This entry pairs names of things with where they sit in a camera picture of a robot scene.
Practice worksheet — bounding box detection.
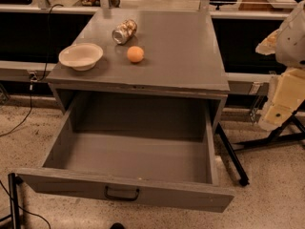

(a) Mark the white bowl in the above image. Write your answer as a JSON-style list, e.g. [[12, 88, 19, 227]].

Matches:
[[59, 43, 104, 71]]

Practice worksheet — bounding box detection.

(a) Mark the black stand left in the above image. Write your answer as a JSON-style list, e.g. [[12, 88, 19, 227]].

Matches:
[[0, 173, 21, 229]]

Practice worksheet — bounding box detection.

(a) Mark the black stand legs right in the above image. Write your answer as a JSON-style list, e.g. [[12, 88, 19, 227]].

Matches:
[[215, 111, 305, 187]]

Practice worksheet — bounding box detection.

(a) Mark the open grey top drawer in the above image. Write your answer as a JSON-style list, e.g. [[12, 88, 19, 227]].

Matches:
[[17, 92, 234, 212]]

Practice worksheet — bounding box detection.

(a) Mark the black cable on floor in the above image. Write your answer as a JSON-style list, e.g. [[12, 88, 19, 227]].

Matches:
[[0, 3, 65, 138]]

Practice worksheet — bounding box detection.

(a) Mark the black drawer handle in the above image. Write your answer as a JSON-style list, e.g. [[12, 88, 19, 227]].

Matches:
[[104, 186, 140, 202]]

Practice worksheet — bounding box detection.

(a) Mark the crushed metal can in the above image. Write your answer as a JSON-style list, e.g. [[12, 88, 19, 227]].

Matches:
[[112, 19, 137, 45]]

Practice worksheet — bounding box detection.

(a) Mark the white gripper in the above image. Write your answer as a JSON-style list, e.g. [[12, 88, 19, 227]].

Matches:
[[255, 1, 305, 131]]

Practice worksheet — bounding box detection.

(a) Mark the grey counter rail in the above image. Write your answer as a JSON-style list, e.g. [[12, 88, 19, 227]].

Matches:
[[0, 7, 290, 94]]

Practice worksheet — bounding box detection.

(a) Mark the orange fruit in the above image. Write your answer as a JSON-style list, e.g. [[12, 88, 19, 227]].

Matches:
[[127, 46, 144, 63]]

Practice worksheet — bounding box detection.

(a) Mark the grey cabinet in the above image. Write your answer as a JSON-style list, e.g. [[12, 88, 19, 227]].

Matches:
[[47, 9, 229, 126]]

